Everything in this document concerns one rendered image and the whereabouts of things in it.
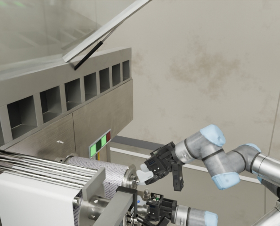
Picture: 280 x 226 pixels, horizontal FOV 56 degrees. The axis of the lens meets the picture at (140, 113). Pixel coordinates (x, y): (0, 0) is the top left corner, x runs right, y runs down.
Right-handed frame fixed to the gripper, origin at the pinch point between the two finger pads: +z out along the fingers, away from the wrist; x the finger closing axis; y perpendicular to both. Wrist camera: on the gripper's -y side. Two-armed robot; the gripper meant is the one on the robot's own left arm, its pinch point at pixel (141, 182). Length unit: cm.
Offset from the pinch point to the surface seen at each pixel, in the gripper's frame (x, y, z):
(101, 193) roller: 22.0, 10.2, -2.1
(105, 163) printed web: 1.6, 13.7, 6.7
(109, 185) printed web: 8.0, 7.3, 6.0
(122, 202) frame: 34.7, 9.6, -17.8
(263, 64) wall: -247, -30, -51
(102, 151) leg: -75, 10, 65
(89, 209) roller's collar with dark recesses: 29.9, 10.3, -3.2
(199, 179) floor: -202, -98, 78
